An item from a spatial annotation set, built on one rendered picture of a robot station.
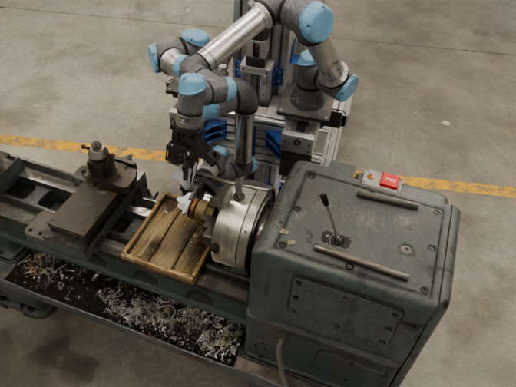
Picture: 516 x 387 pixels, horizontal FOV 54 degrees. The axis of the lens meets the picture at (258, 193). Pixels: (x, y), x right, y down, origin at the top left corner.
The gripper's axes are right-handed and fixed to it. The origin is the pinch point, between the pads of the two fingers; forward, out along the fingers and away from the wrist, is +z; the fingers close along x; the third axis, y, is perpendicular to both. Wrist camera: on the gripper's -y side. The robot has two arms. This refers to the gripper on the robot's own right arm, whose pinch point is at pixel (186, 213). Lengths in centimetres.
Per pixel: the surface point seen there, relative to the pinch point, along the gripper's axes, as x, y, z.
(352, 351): -22, -70, 16
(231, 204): 14.4, -18.4, 1.8
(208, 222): 2.6, -10.1, 2.8
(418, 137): -108, -78, -221
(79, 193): -11.1, 48.5, -0.7
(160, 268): -17.9, 4.5, 14.6
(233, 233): 9.3, -22.2, 8.7
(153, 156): -108, 94, -120
